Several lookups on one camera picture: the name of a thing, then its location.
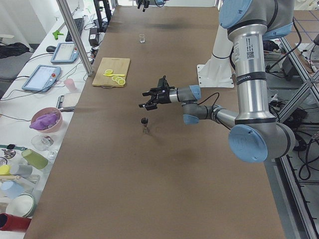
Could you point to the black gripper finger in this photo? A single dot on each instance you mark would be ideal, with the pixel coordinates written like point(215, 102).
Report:
point(139, 3)
point(145, 5)

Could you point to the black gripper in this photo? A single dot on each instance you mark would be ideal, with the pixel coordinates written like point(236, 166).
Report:
point(164, 98)

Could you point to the steel double jigger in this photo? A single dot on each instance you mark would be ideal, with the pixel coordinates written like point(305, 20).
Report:
point(144, 122)

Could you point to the small clear glass cup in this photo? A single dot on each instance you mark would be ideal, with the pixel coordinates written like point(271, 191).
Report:
point(142, 38)

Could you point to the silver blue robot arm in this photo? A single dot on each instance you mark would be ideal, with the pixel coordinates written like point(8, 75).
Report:
point(255, 135)
point(157, 3)

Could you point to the pink plastic cup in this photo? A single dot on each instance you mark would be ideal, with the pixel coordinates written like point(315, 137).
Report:
point(70, 85)

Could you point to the green tall cup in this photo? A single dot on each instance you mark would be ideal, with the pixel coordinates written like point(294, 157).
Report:
point(34, 159)

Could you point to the grey cup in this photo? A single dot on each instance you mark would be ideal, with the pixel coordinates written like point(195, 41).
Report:
point(21, 170)

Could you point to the yellow cup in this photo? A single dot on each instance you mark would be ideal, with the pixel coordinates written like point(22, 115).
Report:
point(5, 170)

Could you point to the light blue cup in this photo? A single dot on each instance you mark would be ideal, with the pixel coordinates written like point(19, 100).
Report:
point(11, 189)

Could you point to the yellow plastic knife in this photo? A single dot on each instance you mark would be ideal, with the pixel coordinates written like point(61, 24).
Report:
point(111, 75)

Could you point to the wooden cutting board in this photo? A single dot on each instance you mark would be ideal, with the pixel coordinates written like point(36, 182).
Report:
point(109, 65)

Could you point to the black power brick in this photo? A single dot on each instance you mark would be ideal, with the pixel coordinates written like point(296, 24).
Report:
point(94, 36)

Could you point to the green plastic clamp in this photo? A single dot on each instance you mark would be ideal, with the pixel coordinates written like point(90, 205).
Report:
point(56, 34)

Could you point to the far teach pendant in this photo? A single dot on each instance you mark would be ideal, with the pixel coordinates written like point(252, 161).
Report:
point(65, 53)

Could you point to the teach pendant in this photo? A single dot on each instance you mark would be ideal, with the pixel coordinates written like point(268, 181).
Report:
point(42, 79)
point(65, 53)

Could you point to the black computer mouse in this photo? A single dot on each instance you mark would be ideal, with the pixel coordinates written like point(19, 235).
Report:
point(50, 49)

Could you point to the pink bowl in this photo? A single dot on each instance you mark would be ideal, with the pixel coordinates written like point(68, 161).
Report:
point(45, 111)

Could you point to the purple cloth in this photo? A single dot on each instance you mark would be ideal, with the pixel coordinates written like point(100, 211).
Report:
point(45, 121)

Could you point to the near teach pendant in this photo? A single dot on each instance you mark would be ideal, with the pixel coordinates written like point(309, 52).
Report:
point(42, 79)

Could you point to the clear wine glass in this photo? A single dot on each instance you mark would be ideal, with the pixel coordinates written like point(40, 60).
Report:
point(45, 143)

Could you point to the wooden mug tree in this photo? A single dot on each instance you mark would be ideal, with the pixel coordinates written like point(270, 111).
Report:
point(31, 180)

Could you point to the green wristwatch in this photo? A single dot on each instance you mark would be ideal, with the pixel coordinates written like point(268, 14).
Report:
point(13, 147)

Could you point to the white bowl green rim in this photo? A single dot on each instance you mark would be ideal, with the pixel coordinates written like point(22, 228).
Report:
point(22, 206)

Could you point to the red thermos bottle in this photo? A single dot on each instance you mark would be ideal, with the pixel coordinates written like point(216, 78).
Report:
point(13, 223)

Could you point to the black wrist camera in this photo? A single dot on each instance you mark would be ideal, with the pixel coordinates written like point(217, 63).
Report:
point(163, 84)

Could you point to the white camera pole base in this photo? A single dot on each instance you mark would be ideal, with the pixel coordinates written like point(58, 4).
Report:
point(217, 72)

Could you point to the aluminium frame post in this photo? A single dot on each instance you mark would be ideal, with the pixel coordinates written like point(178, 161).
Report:
point(69, 21)

